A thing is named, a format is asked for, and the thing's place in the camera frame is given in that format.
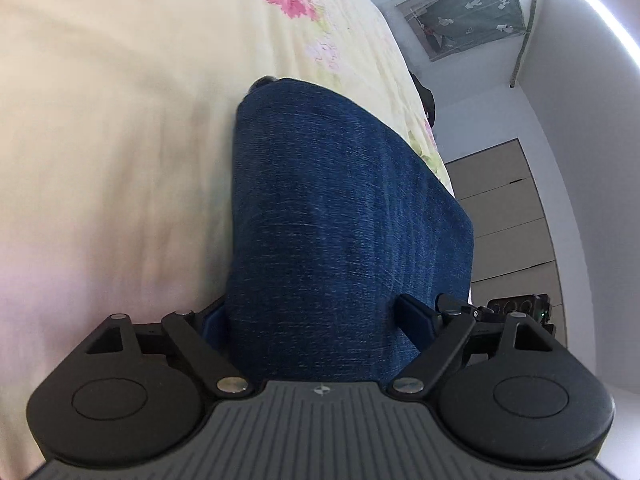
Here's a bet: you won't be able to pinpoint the grey wardrobe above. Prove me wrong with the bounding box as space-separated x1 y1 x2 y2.
444 139 566 313

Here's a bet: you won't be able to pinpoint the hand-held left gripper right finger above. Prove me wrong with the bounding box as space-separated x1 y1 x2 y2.
391 294 558 398

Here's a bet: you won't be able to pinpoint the floral bed sheet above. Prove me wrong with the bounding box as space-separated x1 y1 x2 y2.
0 0 456 471

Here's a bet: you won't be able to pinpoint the green patterned curtain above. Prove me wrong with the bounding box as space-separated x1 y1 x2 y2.
396 0 530 62

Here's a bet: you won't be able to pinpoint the dark object beside bed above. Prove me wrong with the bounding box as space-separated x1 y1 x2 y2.
409 71 437 130

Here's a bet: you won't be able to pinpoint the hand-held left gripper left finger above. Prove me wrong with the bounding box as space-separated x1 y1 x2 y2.
85 300 252 398

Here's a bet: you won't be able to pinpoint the blue denim pants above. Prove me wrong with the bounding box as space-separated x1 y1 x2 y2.
226 76 475 383

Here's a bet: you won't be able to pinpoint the white light strip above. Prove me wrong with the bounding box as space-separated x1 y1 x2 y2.
555 0 640 58

